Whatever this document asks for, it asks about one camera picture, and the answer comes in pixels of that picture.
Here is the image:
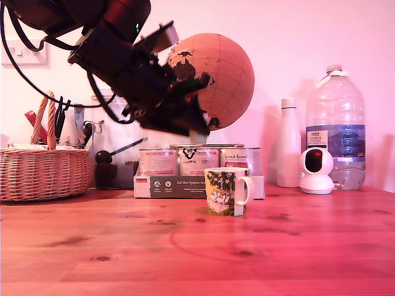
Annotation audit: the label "white metal bottle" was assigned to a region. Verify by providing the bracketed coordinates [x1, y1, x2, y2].
[276, 97, 302, 188]

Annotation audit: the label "white wall light switch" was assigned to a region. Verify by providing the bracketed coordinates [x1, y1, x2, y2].
[1, 38, 50, 67]

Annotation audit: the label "tin can script lettering label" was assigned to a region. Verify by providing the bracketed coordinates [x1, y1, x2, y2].
[219, 147, 262, 177]

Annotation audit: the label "wicker basket with handle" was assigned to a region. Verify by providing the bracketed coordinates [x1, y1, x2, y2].
[0, 91, 93, 202]

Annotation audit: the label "large clear water bottle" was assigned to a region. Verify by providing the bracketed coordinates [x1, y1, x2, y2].
[305, 64, 367, 191]

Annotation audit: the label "tin can black triangle mark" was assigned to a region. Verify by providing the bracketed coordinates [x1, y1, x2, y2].
[178, 147, 220, 177]

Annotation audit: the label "white papers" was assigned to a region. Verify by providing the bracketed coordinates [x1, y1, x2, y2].
[0, 142, 78, 152]

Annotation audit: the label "tin can pink label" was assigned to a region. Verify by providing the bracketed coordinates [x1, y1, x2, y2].
[138, 148, 180, 178]

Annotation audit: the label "dark cardboard can tray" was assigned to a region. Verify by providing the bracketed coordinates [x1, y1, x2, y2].
[133, 175, 266, 200]

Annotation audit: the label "blue and white tool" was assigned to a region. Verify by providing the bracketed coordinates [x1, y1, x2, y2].
[73, 103, 86, 130]

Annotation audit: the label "brown handled tool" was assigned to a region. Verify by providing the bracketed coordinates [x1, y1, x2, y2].
[81, 120, 94, 148]

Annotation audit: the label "floral print mug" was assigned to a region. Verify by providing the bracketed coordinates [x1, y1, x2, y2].
[204, 168, 256, 217]

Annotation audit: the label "black pen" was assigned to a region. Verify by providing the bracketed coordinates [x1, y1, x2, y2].
[61, 99, 72, 124]
[54, 96, 64, 141]

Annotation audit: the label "small white round camera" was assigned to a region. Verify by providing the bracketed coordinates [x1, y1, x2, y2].
[298, 148, 336, 195]

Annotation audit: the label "clear plastic storage container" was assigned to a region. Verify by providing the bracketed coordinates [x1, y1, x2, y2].
[91, 92, 150, 189]

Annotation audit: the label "red packet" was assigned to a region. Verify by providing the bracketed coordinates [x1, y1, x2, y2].
[24, 110, 49, 144]

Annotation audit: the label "black coffee scoop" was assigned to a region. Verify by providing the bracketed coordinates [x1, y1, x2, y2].
[94, 137, 149, 166]

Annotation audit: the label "cork globe on metal stand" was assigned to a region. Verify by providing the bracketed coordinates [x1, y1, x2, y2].
[165, 33, 256, 149]

